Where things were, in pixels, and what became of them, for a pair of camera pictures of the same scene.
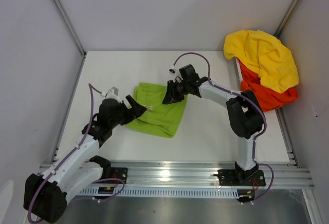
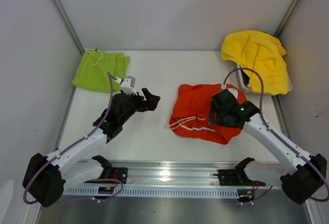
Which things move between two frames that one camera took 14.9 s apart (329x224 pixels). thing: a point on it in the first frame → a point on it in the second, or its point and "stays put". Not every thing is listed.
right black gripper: [171, 96] → [214, 109]
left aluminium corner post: [64, 15] stays put
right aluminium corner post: [292, 8] stays put
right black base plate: [241, 178] stays put
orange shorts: [269, 98] → [189, 116]
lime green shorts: [159, 118] → [92, 72]
